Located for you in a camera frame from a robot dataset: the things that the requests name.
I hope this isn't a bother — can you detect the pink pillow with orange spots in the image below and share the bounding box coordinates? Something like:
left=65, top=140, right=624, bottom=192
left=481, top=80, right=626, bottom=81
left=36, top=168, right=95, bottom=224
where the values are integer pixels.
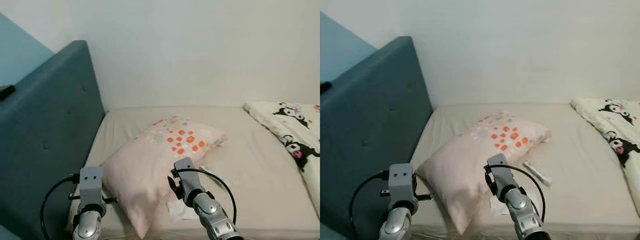
left=416, top=112, right=552, bottom=236
left=99, top=116, right=227, bottom=239

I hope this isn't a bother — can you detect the beige mattress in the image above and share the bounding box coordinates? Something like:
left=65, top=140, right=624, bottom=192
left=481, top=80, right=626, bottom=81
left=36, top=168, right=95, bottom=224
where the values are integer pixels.
left=407, top=102, right=640, bottom=240
left=65, top=105, right=321, bottom=240

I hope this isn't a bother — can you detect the teal upholstered headboard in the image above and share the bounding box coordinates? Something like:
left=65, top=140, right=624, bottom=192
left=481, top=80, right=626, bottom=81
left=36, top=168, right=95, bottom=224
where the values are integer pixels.
left=0, top=40, right=106, bottom=240
left=320, top=36, right=434, bottom=240

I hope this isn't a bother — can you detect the cream cartoon print quilt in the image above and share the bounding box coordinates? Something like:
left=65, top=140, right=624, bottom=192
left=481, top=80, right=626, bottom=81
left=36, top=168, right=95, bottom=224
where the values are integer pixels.
left=243, top=101, right=321, bottom=216
left=571, top=97, right=640, bottom=216

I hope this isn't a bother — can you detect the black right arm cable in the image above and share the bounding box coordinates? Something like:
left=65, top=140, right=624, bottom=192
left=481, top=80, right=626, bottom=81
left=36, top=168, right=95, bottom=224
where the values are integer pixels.
left=171, top=167, right=237, bottom=226
left=485, top=163, right=546, bottom=224

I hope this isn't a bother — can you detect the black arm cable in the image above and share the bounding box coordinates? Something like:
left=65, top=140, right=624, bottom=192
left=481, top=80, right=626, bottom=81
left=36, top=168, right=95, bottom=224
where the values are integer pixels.
left=349, top=170, right=391, bottom=240
left=171, top=167, right=237, bottom=226
left=40, top=173, right=81, bottom=240
left=485, top=163, right=546, bottom=224

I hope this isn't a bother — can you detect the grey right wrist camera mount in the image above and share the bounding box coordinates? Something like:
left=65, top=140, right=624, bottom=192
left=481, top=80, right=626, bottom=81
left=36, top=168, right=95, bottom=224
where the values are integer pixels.
left=486, top=153, right=517, bottom=192
left=172, top=157, right=204, bottom=198

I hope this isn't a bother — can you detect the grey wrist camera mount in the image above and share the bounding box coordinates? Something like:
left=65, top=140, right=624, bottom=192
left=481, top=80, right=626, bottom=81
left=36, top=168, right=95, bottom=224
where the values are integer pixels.
left=486, top=153, right=517, bottom=192
left=388, top=163, right=416, bottom=201
left=172, top=157, right=204, bottom=198
left=79, top=166, right=104, bottom=203

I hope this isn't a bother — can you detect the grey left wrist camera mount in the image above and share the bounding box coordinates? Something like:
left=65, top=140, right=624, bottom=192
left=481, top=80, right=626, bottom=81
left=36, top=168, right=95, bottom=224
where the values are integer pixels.
left=388, top=163, right=416, bottom=201
left=79, top=166, right=104, bottom=203

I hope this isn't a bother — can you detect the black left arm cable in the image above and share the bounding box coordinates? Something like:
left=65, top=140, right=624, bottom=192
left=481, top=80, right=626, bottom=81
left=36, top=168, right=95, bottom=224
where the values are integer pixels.
left=40, top=173, right=81, bottom=240
left=349, top=170, right=391, bottom=240

